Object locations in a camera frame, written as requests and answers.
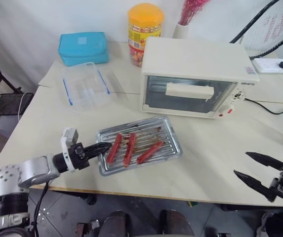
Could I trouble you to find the dark rounded shape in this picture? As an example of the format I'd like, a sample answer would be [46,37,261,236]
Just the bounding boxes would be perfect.
[103,209,130,237]
[159,208,196,237]

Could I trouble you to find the cream toaster oven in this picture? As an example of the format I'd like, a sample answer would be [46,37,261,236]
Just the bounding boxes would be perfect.
[140,37,260,120]

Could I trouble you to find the black oven power cable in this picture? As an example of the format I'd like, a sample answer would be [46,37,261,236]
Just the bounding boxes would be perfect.
[244,97,283,116]

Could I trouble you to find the red sausage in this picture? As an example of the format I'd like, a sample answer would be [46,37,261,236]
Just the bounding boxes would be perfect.
[122,132,137,168]
[136,141,164,165]
[106,133,123,164]

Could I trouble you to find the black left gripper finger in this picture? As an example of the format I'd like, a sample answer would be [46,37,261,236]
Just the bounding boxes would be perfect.
[85,147,111,159]
[83,142,114,153]

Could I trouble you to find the clear plastic container blue clips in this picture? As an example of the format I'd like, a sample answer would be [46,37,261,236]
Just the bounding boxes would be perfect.
[62,61,112,113]

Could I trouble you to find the white vase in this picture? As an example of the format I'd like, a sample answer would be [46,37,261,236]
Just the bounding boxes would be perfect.
[172,22,190,40]

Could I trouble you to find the black flat stand tray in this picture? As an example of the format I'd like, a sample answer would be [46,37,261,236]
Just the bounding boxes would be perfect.
[0,92,35,117]

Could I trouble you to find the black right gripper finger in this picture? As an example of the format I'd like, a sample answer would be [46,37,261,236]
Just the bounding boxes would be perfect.
[233,169,277,203]
[245,152,283,171]

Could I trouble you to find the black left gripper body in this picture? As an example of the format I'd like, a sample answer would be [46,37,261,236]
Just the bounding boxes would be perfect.
[68,142,91,170]

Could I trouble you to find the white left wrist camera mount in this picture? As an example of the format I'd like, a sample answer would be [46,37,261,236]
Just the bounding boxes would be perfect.
[60,127,80,171]

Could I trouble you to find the yellow lid snack jar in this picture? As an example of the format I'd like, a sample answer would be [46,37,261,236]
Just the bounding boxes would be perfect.
[127,2,165,68]

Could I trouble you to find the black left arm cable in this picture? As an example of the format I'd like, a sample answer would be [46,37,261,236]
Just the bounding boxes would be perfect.
[30,181,50,237]

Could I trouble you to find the blue zip pouch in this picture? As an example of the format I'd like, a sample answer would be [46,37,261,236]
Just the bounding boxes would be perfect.
[58,32,110,67]

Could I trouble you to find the white power strip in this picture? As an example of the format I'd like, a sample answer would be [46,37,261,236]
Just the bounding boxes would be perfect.
[251,58,283,74]

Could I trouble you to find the silver metal baking tray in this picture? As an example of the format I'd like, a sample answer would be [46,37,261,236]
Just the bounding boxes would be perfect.
[94,116,183,177]

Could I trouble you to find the black badminton racket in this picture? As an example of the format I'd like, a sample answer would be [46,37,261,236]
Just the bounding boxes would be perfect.
[230,0,283,59]

